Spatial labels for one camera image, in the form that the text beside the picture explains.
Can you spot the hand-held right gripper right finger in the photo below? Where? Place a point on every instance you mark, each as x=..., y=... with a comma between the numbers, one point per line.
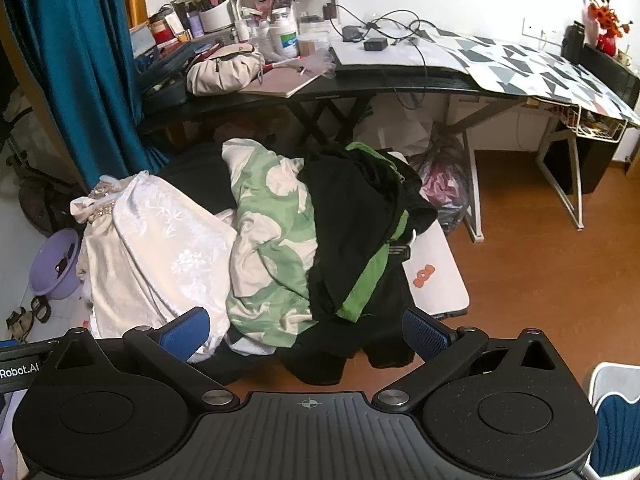
x=425, y=332

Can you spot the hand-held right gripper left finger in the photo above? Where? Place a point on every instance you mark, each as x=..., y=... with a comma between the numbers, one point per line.
x=192, y=327

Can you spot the black shirt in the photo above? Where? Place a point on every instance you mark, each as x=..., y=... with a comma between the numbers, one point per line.
x=350, y=200

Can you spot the plastic bag of clothes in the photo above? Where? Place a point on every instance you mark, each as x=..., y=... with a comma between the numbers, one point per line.
x=445, y=185

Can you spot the brown sandal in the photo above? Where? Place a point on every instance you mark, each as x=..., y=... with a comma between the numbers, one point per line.
x=40, y=308
x=20, y=324

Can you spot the black pants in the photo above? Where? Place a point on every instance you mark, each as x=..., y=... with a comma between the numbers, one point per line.
x=345, y=355

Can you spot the white embroidered dress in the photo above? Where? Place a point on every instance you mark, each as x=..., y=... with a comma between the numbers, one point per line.
x=160, y=250

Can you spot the purple plastic basin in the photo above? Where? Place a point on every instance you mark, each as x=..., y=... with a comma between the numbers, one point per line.
x=55, y=265

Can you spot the green floral garment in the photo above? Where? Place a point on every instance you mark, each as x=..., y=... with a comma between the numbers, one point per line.
x=270, y=240

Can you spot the black fabric seat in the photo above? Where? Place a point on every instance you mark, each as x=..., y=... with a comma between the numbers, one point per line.
x=200, y=180

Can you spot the blue and white chair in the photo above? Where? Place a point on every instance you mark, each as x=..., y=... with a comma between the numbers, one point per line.
x=617, y=410

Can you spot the black cabinet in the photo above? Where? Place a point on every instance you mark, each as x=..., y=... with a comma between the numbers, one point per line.
x=585, y=160

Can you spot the dark storage case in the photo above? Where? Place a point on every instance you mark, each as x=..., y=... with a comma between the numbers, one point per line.
x=165, y=75

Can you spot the beige cloth bag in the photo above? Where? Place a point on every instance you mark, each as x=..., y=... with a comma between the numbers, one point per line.
x=225, y=70

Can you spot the black desk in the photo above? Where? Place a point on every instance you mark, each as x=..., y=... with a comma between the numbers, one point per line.
x=320, y=91

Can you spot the beige notebook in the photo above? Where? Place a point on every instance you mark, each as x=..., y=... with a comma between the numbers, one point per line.
x=285, y=80

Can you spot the white desk pad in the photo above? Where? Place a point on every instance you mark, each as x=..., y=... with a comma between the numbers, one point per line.
x=380, y=55

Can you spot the geometric patterned mat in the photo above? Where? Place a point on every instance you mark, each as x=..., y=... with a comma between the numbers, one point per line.
x=525, y=67

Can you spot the teal curtain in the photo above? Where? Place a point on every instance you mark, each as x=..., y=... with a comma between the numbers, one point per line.
x=75, y=60

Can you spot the black power adapter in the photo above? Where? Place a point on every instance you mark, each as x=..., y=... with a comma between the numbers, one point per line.
x=375, y=44

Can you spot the cluster of cosmetics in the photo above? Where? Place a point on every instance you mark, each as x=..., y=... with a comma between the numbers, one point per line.
x=170, y=25

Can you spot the white plastic bottle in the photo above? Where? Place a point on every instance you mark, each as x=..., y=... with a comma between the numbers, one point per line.
x=284, y=35

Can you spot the black computer mouse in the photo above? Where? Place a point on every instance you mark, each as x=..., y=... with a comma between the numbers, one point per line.
x=351, y=34

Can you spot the white makeup brush holder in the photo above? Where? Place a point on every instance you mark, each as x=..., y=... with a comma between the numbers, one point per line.
x=215, y=15

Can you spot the black box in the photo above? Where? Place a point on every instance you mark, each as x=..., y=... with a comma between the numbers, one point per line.
x=612, y=70

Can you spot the black cylindrical device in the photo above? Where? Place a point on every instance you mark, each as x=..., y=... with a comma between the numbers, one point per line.
x=572, y=40

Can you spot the clear plastic container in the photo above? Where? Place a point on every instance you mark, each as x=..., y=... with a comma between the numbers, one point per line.
x=317, y=5

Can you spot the red flower vase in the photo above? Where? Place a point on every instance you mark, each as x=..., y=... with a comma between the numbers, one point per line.
x=605, y=25

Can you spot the white metal desk frame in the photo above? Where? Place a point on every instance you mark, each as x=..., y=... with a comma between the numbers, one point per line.
x=560, y=160

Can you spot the white wall socket panel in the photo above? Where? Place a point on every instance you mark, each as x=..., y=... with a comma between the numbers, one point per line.
x=540, y=30

